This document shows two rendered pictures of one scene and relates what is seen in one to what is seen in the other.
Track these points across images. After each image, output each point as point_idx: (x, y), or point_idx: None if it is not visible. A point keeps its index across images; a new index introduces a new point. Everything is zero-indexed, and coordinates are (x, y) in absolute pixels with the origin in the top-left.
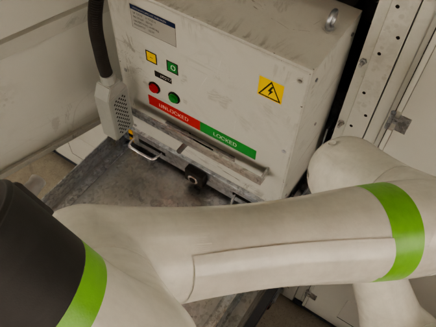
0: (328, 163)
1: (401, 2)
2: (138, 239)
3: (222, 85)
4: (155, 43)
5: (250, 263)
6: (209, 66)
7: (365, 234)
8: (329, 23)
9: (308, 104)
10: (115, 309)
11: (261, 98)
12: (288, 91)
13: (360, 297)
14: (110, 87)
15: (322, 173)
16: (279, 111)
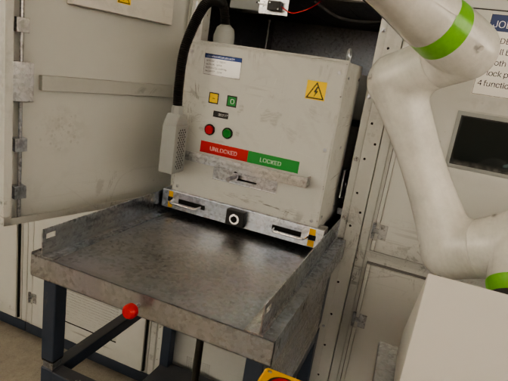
0: (385, 57)
1: (389, 44)
2: None
3: (275, 101)
4: (220, 83)
5: None
6: (266, 87)
7: None
8: (348, 54)
9: (343, 100)
10: None
11: (308, 101)
12: (329, 86)
13: (422, 196)
14: (180, 115)
15: (382, 63)
16: (323, 109)
